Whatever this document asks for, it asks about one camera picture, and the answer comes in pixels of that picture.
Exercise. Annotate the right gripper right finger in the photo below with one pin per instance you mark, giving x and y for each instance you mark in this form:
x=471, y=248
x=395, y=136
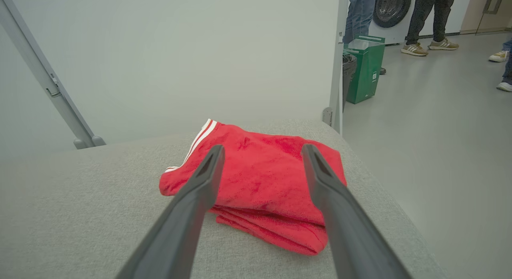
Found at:
x=348, y=231

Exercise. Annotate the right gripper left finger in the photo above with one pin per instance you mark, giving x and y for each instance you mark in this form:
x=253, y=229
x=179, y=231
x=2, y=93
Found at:
x=180, y=227

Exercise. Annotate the red shorts white stripe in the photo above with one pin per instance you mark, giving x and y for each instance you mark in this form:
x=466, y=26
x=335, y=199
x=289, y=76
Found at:
x=260, y=175

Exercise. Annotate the black trash bin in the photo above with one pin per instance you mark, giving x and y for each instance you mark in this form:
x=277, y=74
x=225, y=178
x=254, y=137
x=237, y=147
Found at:
x=348, y=71

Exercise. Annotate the green box bin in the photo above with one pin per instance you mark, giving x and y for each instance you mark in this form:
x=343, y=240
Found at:
x=366, y=71

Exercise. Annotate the white washing machine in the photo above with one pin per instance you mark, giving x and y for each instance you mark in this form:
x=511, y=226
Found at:
x=390, y=35

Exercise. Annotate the person in blue jeans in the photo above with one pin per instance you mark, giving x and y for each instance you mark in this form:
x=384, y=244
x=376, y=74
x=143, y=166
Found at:
x=360, y=11

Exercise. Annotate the dark round washer door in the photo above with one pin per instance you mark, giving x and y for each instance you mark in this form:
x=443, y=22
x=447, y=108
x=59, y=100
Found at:
x=390, y=7

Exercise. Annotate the person in pale sneakers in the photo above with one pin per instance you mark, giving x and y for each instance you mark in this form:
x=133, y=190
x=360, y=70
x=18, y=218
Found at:
x=499, y=56

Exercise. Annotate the person in dark trousers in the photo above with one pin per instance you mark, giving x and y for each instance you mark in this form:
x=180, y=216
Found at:
x=422, y=11

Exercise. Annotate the beige wooden door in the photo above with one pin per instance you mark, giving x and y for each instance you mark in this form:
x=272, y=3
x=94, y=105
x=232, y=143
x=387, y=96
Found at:
x=478, y=11

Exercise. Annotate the grey metal frame post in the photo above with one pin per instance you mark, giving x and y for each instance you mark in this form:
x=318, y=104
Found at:
x=40, y=71
x=338, y=51

